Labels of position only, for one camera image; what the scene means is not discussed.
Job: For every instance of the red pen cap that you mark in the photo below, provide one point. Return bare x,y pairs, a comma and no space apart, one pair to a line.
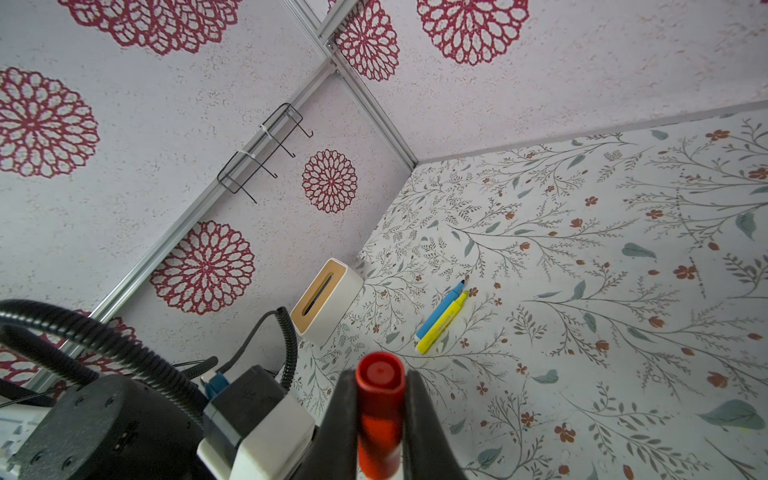
380,380

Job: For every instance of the blue highlighter pen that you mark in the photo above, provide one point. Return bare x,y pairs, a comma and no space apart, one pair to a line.
447,300

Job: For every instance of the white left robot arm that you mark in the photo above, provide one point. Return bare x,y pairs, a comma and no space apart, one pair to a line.
146,425

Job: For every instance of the yellow highlighter pen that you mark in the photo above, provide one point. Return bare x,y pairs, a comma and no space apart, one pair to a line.
429,338

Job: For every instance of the white wooden tissue box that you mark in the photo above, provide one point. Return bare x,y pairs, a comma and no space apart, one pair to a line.
325,301

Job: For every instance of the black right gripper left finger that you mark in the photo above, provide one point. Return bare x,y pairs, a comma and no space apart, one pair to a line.
333,453

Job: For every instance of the black wire wall rack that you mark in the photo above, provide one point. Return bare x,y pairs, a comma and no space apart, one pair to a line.
253,158

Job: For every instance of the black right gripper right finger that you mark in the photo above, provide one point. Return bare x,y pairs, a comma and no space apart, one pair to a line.
426,452

